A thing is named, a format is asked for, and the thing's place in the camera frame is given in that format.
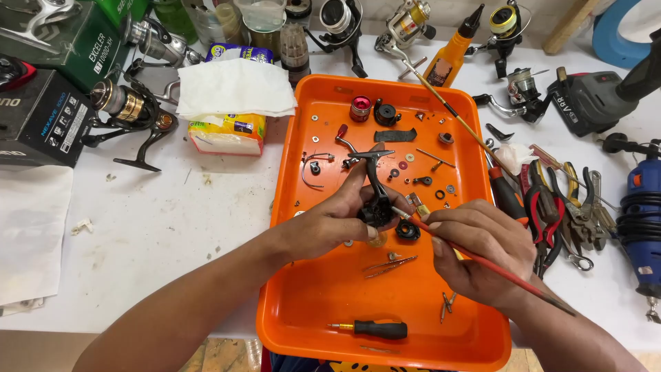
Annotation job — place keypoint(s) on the person's left hand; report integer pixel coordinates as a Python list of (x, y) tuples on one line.
[(320, 222)]

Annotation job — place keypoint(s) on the person's right hand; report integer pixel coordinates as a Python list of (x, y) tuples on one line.
[(490, 237)]

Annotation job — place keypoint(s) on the black fishing reel body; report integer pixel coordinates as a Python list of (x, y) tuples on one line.
[(379, 206)]

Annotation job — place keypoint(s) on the orange and black screwdriver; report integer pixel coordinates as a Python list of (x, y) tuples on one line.
[(508, 199)]

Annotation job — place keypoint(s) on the brass gear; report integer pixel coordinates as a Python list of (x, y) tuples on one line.
[(379, 241)]

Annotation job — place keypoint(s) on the orange plastic tray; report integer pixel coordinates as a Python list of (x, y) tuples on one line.
[(320, 289)]

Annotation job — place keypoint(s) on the brass metal plate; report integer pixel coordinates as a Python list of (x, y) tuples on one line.
[(419, 205)]

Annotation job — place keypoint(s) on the small metal pins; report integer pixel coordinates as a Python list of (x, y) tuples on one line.
[(446, 304)]

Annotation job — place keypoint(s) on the metal tweezers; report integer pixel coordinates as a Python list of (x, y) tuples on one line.
[(387, 265)]

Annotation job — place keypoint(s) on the round black reel cover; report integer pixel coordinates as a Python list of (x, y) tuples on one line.
[(407, 230)]

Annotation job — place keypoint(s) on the crumpled white tissue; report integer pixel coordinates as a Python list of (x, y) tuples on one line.
[(514, 156)]

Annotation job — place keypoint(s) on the small black lever part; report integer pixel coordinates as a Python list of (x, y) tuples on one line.
[(424, 180)]

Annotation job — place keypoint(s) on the thin metal shaft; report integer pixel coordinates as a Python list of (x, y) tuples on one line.
[(436, 158)]

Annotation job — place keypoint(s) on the clear red screwdriver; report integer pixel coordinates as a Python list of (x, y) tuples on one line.
[(550, 161)]

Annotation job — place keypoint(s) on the small black curved part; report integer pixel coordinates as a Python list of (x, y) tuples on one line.
[(498, 133)]

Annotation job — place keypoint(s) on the small round metal gear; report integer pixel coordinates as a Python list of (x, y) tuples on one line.
[(446, 138)]

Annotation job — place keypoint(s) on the flat black reel plate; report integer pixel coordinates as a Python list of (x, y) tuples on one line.
[(395, 135)]

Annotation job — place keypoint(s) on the silver wrench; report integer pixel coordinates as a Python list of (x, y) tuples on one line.
[(599, 199)]

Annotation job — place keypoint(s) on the red reel spool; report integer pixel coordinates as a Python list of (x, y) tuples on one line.
[(360, 109)]

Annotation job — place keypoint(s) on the yellow tissue pack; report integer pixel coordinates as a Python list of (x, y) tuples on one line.
[(227, 137)]

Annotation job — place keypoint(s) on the black reel rotor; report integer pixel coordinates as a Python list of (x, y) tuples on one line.
[(386, 114)]

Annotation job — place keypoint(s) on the small silver fishing reel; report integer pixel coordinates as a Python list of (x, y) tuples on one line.
[(522, 88)]

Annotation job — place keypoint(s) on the blue rotary tool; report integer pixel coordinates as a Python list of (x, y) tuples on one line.
[(643, 217)]

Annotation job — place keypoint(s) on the white tissue sheet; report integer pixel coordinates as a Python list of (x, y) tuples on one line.
[(235, 88)]

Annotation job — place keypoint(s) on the clear ribbed bottle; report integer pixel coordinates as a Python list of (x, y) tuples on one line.
[(295, 54)]

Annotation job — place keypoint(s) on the orange oil bottle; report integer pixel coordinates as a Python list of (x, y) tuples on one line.
[(452, 57)]

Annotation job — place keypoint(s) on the black and silver fishing reel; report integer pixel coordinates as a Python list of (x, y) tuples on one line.
[(338, 20)]

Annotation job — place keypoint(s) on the black and yellow fishing reel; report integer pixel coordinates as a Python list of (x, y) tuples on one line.
[(503, 26)]

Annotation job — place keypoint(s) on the clear plastic cup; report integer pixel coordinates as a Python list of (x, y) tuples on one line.
[(261, 14)]

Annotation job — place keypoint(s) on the silver and gold fishing reel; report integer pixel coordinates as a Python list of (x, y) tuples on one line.
[(408, 23)]

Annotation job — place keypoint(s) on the wooden stick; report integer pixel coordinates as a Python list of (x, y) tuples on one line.
[(568, 26)]

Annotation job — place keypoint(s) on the black and gold fishing reel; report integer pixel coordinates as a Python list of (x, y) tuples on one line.
[(126, 106)]

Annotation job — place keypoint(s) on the clear plastic container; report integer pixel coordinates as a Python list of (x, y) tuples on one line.
[(211, 23)]

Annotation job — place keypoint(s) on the blue tape roll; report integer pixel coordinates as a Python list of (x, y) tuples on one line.
[(607, 36)]

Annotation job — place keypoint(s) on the green bottle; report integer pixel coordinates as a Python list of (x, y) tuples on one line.
[(175, 18)]

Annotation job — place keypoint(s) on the white paper sheet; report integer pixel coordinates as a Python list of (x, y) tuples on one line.
[(31, 232)]

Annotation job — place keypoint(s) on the black reel box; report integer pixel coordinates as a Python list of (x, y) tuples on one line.
[(36, 121)]

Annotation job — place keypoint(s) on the green reel box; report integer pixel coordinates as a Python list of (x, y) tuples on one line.
[(67, 46)]

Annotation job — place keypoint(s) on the red and black reel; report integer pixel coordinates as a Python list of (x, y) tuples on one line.
[(13, 71)]

